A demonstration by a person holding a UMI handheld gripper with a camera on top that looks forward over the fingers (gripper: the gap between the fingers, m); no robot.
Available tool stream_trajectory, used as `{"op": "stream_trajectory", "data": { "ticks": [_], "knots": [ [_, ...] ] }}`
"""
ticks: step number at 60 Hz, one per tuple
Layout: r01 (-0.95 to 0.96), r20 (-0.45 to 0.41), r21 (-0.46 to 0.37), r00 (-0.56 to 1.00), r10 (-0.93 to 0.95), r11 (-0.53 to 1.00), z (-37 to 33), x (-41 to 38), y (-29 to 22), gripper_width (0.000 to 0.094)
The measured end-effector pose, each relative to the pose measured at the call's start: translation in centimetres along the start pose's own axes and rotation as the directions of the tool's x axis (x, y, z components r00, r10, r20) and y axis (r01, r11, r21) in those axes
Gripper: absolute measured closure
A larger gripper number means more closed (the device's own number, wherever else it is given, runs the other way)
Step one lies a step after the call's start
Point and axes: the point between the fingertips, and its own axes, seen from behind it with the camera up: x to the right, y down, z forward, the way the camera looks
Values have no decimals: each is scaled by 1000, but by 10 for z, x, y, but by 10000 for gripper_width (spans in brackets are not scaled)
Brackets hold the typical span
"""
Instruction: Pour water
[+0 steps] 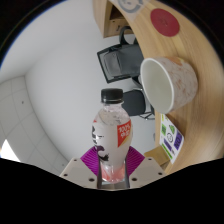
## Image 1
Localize grey mesh office chair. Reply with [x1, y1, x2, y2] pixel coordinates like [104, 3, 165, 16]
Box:
[96, 25, 146, 85]

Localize clear drink bottle black cap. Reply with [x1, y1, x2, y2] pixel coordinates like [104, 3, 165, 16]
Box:
[91, 87, 134, 184]

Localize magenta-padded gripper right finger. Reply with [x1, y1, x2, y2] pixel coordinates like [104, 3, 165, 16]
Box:
[125, 145, 167, 190]

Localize black padded office chair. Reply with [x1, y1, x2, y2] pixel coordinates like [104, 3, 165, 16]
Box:
[121, 88, 156, 121]

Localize white sticker sheet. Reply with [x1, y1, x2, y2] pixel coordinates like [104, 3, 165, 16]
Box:
[158, 113, 185, 165]

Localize white paper with round logo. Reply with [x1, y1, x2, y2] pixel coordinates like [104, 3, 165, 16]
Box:
[114, 0, 149, 15]

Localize ceiling light panels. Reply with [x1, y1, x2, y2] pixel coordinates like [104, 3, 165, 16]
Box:
[0, 138, 22, 163]

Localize flat round red coaster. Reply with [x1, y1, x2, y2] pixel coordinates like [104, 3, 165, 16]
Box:
[149, 7, 181, 38]

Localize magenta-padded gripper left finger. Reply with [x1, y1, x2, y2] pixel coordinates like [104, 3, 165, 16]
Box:
[59, 145, 102, 190]

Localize wooden side desk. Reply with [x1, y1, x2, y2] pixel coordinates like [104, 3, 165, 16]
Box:
[92, 0, 142, 39]

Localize brown cardboard box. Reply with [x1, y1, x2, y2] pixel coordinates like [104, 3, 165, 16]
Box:
[143, 147, 170, 167]

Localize white speckled cup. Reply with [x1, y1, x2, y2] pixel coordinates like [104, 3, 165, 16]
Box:
[139, 56, 199, 115]

